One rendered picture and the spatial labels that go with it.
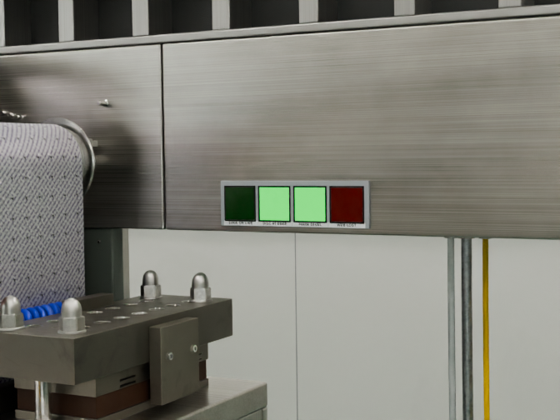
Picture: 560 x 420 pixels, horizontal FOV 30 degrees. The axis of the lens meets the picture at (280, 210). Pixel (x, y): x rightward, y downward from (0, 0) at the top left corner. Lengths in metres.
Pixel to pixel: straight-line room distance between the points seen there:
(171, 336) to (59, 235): 0.26
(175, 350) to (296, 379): 2.78
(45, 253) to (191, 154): 0.28
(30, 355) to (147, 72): 0.54
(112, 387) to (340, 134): 0.49
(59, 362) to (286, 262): 2.90
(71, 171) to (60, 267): 0.15
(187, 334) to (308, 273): 2.67
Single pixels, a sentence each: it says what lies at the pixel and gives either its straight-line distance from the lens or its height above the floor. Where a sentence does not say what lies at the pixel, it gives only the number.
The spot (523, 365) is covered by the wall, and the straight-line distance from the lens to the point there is 3.93.
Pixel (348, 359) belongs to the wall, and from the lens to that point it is 4.16.
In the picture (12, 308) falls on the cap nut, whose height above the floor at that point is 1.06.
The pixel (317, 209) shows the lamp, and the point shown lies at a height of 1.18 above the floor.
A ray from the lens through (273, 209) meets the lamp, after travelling 1.59.
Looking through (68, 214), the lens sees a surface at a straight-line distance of 1.65.
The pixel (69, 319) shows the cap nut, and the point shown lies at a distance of 1.39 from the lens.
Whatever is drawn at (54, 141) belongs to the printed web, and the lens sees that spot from 1.64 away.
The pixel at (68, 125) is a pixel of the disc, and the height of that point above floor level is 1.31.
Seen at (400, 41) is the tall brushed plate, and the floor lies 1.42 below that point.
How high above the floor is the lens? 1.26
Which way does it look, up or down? 3 degrees down
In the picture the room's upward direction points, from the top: 1 degrees counter-clockwise
